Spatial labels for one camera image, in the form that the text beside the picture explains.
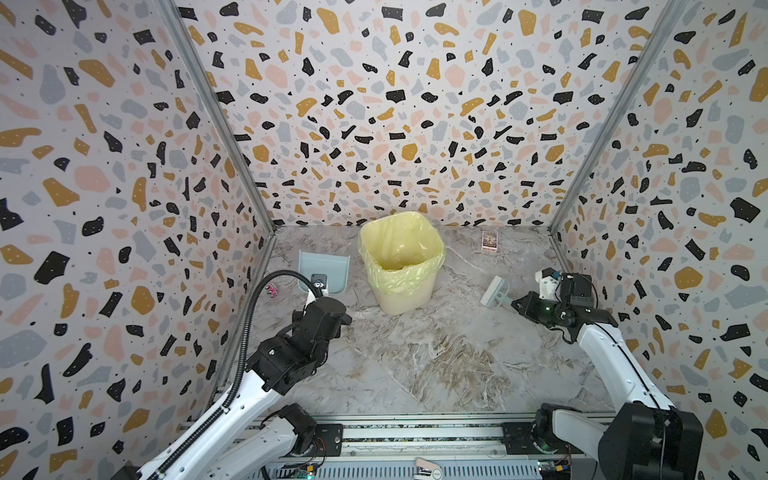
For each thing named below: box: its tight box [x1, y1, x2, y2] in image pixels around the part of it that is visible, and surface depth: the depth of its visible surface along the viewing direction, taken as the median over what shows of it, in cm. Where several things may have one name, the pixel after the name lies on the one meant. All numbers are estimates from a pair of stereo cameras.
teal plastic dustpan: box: [298, 250, 350, 295], surface depth 79 cm
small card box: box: [481, 230, 499, 253], surface depth 119 cm
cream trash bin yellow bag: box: [358, 211, 446, 316], surface depth 90 cm
